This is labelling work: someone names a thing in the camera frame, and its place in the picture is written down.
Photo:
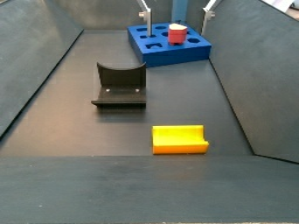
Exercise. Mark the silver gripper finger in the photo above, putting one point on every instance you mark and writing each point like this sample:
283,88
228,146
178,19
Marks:
145,13
208,14

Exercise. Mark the yellow arch block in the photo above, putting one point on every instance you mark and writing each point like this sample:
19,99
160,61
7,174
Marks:
179,139

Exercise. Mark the blue shape sorter board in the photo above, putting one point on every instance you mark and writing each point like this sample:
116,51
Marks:
156,52

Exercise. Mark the black curved fixture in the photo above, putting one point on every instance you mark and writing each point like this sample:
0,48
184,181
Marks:
121,86

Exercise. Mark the red pentagon block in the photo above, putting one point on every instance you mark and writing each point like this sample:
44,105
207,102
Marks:
176,34

